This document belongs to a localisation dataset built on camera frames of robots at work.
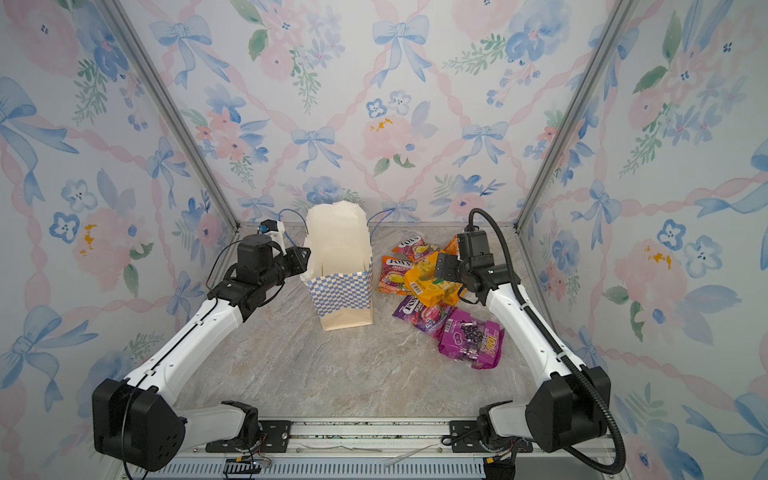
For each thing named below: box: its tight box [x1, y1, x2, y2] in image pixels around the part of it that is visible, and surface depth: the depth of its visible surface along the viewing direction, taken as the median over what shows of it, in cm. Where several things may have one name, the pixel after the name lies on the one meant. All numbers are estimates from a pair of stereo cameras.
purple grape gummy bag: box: [437, 309, 505, 369], surface depth 86 cm
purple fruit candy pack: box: [392, 295, 456, 338], surface depth 94 cm
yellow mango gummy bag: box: [404, 252, 463, 307], surface depth 95 cm
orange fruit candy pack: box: [377, 256, 413, 295], surface depth 102 cm
